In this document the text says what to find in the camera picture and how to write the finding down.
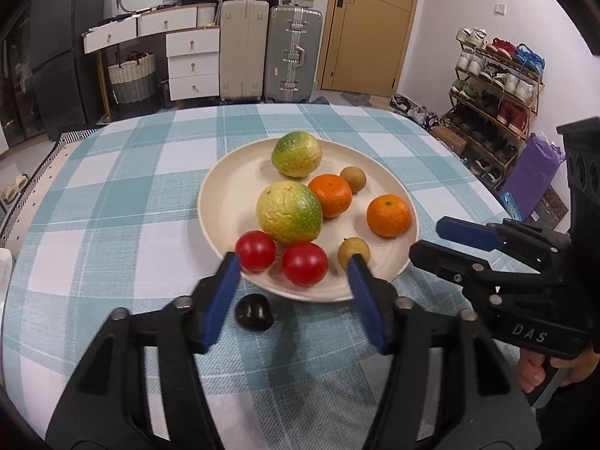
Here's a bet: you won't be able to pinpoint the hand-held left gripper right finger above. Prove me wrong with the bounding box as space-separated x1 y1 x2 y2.
347 253 542 450

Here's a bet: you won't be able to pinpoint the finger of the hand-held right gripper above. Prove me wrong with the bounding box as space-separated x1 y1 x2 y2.
436 216 571 271
409 240 545 292

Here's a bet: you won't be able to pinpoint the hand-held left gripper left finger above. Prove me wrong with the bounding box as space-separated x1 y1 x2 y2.
44 252 242 450

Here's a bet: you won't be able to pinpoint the dark purple plum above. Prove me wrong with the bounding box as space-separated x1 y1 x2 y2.
234 293 275 331

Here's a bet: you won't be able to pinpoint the small brown longan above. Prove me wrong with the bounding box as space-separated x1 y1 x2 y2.
337 237 371 273
339 166 367 194

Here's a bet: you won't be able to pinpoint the red tomato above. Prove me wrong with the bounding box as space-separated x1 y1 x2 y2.
235 230 277 273
282 242 329 287

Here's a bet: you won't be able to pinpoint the orange mandarin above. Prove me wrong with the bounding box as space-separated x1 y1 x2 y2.
366 194 413 238
308 174 353 219

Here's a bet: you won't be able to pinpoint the cream round plate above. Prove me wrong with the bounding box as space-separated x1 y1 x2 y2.
197 138 419 303

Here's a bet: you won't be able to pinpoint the yellow-green citrus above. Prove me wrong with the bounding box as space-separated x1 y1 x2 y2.
256 180 324 245
271 132 323 178

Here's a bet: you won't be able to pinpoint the person's right hand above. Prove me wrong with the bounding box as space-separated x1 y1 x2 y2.
518 343 600 393

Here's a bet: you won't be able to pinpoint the purple bag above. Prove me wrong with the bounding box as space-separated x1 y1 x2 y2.
507 131 566 220

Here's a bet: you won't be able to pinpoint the brown patterned doormat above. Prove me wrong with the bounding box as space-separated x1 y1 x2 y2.
529 186 571 225

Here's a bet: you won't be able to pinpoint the brown cardboard box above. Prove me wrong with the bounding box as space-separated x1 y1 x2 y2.
430 125 468 156

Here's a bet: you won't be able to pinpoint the wooden shoe rack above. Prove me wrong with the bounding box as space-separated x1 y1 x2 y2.
442 40 545 189

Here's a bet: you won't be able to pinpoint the pile of sneakers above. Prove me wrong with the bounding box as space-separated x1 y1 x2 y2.
389 94 440 131

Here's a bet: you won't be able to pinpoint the shoe rack with shoes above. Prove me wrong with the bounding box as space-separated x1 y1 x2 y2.
451 27 546 183

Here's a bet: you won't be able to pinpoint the wooden door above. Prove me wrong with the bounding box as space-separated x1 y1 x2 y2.
316 0 423 98

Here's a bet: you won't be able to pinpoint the pair of slippers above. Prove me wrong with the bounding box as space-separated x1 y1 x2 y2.
0 173 30 203

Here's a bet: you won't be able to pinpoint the woven two-tone basket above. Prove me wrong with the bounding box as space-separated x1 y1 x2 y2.
107 51 158 105

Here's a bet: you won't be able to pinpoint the white drawer dresser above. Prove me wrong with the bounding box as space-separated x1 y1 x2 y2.
83 4 221 123

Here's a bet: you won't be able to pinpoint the silver suitcase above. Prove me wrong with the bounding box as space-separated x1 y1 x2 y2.
263 6 324 104

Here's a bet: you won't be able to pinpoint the beige suitcase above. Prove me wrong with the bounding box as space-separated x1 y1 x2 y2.
219 0 271 105

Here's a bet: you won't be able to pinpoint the black refrigerator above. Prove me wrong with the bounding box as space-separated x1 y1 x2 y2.
0 0 112 147

